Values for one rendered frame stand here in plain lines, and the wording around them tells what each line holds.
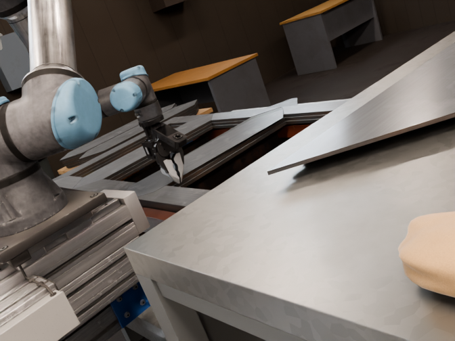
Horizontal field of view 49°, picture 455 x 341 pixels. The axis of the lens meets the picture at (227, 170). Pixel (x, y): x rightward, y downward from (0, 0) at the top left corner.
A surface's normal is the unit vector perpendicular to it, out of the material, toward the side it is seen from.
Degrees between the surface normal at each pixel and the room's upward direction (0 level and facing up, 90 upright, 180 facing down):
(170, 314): 90
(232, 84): 90
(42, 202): 72
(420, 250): 18
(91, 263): 90
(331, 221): 0
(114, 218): 90
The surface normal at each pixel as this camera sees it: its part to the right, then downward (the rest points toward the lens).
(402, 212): -0.33, -0.89
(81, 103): 0.96, -0.17
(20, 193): 0.36, -0.16
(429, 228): -0.47, -0.88
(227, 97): 0.67, 0.00
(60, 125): -0.02, 0.39
